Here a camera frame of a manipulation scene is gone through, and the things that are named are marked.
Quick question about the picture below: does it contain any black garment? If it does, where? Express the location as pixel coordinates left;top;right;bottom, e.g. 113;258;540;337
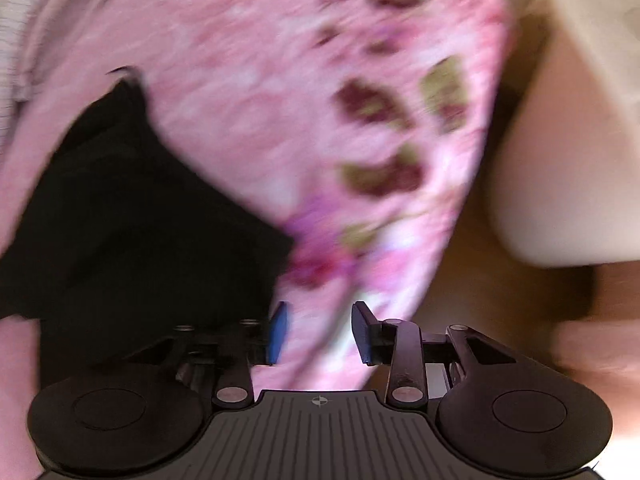
1;77;293;386

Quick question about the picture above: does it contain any pink floral blanket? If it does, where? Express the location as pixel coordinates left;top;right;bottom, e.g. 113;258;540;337
0;0;516;394

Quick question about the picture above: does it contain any white plastic bucket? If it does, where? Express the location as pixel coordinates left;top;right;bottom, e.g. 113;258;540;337
489;0;639;266

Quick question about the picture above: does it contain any striped lilac folded quilt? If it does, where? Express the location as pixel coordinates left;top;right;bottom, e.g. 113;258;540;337
1;0;106;143

